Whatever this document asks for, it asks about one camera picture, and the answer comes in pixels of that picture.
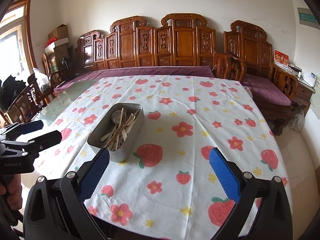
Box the cream plastic fork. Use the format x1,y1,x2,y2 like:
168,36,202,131
114,113,138,150

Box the carved wooden long sofa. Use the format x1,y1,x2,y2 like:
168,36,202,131
75,13,215,71

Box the metal rectangular tray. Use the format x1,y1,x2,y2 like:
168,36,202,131
87,103,144,163

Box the floral strawberry tablecloth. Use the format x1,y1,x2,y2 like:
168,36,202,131
34,75,291,239

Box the white router box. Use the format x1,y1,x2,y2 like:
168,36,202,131
302,71,317,87

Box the carved wooden armchair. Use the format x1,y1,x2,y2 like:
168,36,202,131
213,20,298,135

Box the purple armchair cushion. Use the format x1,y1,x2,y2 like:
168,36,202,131
242,75,291,106

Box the wooden side table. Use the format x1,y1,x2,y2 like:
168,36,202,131
292,81,315,114

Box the person's left hand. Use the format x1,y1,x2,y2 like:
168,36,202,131
0,174,22,210

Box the green wall sign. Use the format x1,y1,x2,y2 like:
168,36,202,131
297,8,319,29

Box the stacked cardboard boxes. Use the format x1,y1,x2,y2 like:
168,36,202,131
44,24,69,74

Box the white plastic bag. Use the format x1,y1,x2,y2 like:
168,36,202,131
33,68,51,93

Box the wooden chopstick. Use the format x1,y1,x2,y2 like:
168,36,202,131
104,108,126,149
105,108,141,151

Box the purple sofa cushion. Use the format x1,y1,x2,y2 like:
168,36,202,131
54,66,215,94

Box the white plastic spoon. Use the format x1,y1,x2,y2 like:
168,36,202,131
100,127,117,142

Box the grey bag on floor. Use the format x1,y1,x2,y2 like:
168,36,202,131
286,106,305,132

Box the red greeting card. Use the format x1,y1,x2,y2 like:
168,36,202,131
273,49,289,68

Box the white ceramic spoon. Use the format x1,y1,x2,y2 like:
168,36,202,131
111,110,123,125

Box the dark wooden chair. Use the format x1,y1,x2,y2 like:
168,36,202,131
1,73,53,128

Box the white wall poster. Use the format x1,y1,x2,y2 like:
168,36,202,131
310,77,320,119

